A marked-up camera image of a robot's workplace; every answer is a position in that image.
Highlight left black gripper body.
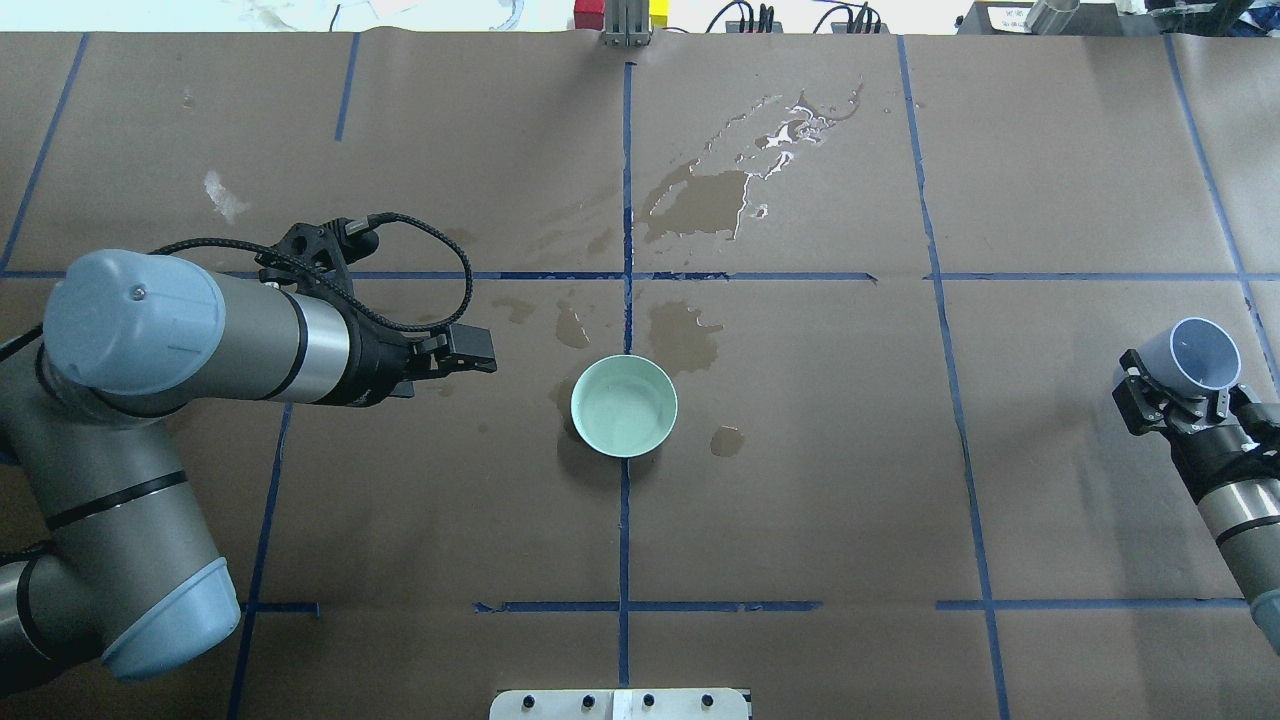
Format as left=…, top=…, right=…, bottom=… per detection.
left=340, top=302, right=458, bottom=407

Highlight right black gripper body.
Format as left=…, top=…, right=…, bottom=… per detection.
left=1151, top=389, right=1279, bottom=501

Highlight blue plastic cup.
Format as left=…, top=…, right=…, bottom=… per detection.
left=1138, top=316, right=1242, bottom=398

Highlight light green ceramic bowl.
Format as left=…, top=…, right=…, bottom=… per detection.
left=570, top=354, right=678, bottom=459

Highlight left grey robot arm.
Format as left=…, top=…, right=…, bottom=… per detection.
left=3, top=249, right=497, bottom=694

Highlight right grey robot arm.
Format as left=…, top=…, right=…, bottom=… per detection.
left=1112, top=348, right=1279, bottom=650

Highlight red block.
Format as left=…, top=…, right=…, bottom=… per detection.
left=572, top=0, right=605, bottom=31

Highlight yellow block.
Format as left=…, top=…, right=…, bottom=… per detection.
left=648, top=0, right=671, bottom=29

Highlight dark metal stand block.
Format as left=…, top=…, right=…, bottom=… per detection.
left=955, top=1, right=1160, bottom=37

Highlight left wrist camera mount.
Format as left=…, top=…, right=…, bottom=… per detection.
left=255, top=218, right=380, bottom=296

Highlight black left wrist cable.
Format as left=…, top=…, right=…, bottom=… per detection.
left=150, top=211, right=475, bottom=334

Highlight aluminium frame post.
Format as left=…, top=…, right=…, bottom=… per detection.
left=600, top=0, right=653, bottom=47

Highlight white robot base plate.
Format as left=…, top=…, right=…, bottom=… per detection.
left=488, top=687, right=754, bottom=719

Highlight black connector with cables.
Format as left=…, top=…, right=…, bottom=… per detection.
left=704, top=1, right=785, bottom=35

